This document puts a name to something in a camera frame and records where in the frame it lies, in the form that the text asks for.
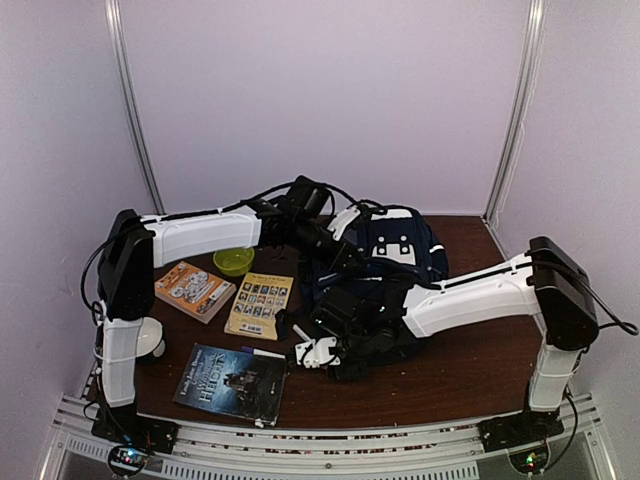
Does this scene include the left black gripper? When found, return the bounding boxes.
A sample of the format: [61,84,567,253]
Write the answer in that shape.
[290,217,367,273]

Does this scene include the yellow paperback book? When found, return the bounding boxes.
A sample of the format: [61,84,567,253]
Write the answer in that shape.
[224,272,294,341]

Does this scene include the navy blue backpack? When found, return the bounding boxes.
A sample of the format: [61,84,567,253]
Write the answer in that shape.
[274,202,451,361]

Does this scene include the orange comic paperback book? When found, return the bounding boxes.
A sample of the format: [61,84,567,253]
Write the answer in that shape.
[154,261,236,324]

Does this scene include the red capped white marker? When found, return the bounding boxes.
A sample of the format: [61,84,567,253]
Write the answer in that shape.
[292,324,311,342]

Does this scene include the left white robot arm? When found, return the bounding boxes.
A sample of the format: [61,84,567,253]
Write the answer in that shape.
[85,176,365,444]

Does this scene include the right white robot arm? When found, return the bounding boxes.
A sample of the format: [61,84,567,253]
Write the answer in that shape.
[295,237,606,442]

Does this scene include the lime green plastic bowl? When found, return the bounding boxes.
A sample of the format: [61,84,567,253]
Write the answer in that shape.
[212,248,255,277]

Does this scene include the purple capped white marker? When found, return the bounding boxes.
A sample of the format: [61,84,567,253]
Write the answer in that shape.
[241,346,286,360]

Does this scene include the dark Wuthering Heights book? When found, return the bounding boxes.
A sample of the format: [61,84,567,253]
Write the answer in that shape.
[173,344,287,427]

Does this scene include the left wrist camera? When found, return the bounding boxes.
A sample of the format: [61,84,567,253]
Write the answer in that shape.
[327,205,361,241]

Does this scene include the front aluminium rail frame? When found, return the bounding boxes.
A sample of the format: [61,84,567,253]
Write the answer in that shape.
[36,394,621,479]

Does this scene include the left corner aluminium post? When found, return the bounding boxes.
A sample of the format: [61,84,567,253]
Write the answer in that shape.
[104,0,166,214]

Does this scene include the corner aluminium post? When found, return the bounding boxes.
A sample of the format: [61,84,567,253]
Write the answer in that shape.
[104,0,166,214]
[484,0,547,228]

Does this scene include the right corner aluminium post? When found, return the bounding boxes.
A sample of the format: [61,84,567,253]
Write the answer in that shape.
[484,0,547,228]

